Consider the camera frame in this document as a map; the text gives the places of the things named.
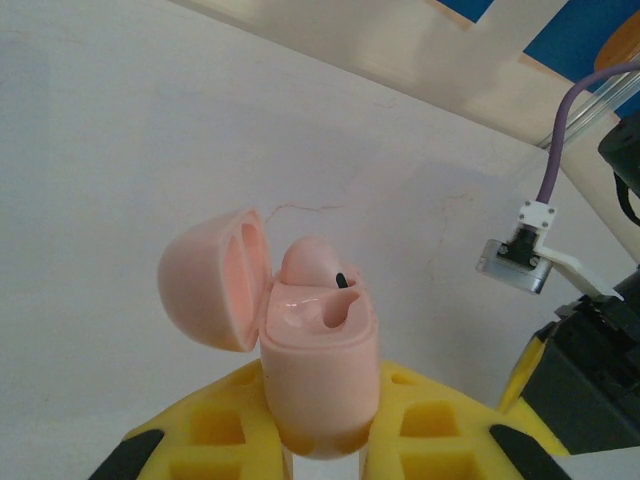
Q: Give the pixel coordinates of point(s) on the aluminium frame post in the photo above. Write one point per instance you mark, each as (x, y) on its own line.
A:
(585, 112)

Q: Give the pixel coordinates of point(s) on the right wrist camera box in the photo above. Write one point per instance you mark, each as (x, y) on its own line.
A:
(515, 262)

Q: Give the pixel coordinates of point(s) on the pink earbud charging case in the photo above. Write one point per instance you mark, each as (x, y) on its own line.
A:
(320, 370)

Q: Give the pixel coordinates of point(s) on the blue floral wall panel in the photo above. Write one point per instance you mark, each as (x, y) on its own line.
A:
(560, 35)

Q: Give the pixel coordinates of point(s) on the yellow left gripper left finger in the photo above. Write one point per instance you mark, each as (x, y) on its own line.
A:
(210, 435)

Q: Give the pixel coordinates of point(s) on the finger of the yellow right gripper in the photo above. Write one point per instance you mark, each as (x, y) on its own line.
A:
(522, 375)

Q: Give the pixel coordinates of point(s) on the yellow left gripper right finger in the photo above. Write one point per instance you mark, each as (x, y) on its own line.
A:
(440, 435)

